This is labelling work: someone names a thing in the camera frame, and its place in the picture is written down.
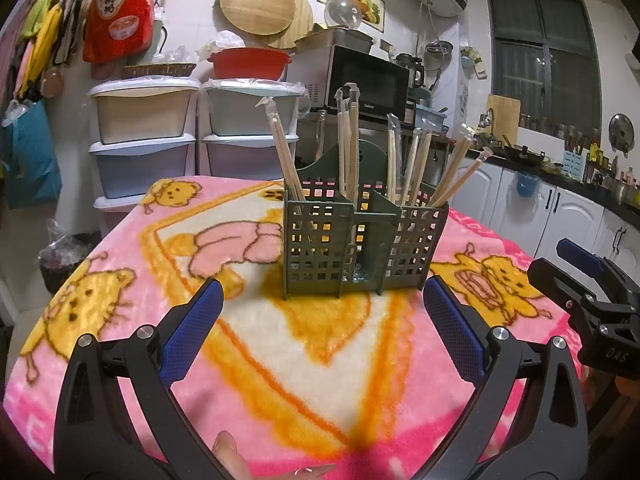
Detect round bamboo tray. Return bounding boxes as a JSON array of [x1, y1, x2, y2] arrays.
[[270, 0, 313, 51], [219, 0, 293, 36]]

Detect red printed bag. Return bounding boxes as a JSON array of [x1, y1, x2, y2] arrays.
[[82, 0, 155, 65]]

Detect small blue hanging bag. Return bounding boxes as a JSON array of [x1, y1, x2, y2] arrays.
[[515, 174, 541, 198]]

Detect white plastic bag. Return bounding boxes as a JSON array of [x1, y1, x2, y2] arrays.
[[200, 30, 246, 58]]

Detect blue utensil rack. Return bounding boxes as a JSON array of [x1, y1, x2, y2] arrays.
[[565, 149, 586, 181]]

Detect glass pot lid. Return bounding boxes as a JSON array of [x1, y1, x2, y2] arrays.
[[324, 0, 363, 28]]

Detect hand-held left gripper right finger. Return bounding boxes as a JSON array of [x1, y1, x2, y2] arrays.
[[424, 275, 591, 480]]

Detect dark kitchen window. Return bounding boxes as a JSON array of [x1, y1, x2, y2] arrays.
[[487, 0, 603, 133]]

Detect hanging metal pot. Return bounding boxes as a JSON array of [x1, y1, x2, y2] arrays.
[[425, 40, 453, 71]]

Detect pink printed blanket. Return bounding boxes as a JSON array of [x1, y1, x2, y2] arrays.
[[2, 175, 586, 480]]

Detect wicker basket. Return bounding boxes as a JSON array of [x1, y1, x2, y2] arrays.
[[120, 62, 197, 80]]

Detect drawer tower with green drawer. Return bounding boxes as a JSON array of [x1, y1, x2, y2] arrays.
[[200, 79, 308, 181]]

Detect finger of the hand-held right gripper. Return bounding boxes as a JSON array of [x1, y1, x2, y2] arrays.
[[527, 257, 628, 341], [556, 239, 640, 313]]

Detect hanging green white packet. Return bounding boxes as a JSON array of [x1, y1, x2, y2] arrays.
[[460, 47, 488, 81]]

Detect bunch of chopsticks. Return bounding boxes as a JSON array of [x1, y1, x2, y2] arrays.
[[255, 82, 495, 261]]

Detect wooden cutting board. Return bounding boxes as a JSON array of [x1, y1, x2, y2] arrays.
[[486, 94, 521, 143]]

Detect green perforated utensil holder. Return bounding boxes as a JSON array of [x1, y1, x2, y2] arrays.
[[282, 140, 451, 301]]

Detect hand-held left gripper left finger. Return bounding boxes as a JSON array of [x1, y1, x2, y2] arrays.
[[54, 278, 224, 480]]

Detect black wok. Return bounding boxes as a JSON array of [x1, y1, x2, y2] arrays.
[[502, 142, 551, 166]]

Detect black microwave oven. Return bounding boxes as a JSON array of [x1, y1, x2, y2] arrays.
[[286, 44, 411, 123]]

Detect red plastic basin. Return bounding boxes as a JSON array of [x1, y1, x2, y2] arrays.
[[207, 47, 293, 81]]

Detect white kitchen cabinets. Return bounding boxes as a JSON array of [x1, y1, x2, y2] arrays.
[[435, 157, 640, 286]]

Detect hanging striped cloth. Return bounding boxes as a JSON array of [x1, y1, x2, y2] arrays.
[[55, 0, 96, 61]]

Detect drawer tower with beige drawer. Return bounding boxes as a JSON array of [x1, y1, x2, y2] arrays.
[[87, 77, 201, 226]]

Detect person's left hand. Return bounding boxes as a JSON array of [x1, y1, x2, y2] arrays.
[[212, 430, 338, 480]]

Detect yellow hanging cloth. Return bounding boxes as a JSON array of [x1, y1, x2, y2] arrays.
[[17, 0, 68, 98]]

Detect brown round ladle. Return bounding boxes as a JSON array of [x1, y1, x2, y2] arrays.
[[42, 67, 65, 98]]

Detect light blue box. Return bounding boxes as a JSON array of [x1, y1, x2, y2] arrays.
[[415, 105, 448, 133]]

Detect row of spice jars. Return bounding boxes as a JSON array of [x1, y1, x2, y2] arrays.
[[520, 112, 603, 146]]

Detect grey metal tray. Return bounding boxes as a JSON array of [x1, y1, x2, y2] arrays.
[[295, 27, 375, 56]]

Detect black blender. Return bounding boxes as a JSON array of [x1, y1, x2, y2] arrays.
[[395, 54, 426, 88]]

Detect black trash bin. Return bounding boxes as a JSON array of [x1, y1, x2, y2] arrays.
[[39, 220, 101, 296]]

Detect metal pot lid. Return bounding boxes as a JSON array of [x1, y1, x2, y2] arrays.
[[607, 112, 637, 153]]

